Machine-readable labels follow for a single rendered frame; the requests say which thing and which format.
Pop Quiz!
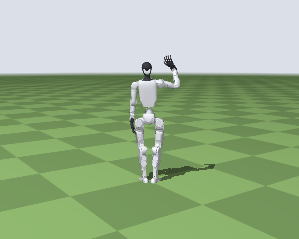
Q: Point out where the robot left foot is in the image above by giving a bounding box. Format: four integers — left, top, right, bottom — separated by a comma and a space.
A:
139, 176, 148, 183

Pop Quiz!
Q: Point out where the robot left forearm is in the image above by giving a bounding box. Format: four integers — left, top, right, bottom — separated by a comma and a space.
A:
129, 99, 136, 120

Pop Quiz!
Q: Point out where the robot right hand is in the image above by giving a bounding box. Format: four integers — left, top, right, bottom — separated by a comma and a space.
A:
164, 55, 177, 70

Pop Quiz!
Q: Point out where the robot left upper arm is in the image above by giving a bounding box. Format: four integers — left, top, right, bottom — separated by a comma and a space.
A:
131, 81, 138, 105

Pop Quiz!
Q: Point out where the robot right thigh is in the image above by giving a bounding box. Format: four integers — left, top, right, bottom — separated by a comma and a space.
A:
152, 117, 164, 155

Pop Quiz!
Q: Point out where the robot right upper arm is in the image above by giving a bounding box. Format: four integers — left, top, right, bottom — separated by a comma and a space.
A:
156, 79, 179, 89

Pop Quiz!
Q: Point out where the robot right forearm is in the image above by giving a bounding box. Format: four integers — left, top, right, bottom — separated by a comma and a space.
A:
172, 68, 180, 86

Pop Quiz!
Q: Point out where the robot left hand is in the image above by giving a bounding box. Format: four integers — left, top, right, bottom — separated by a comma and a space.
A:
130, 117, 137, 134

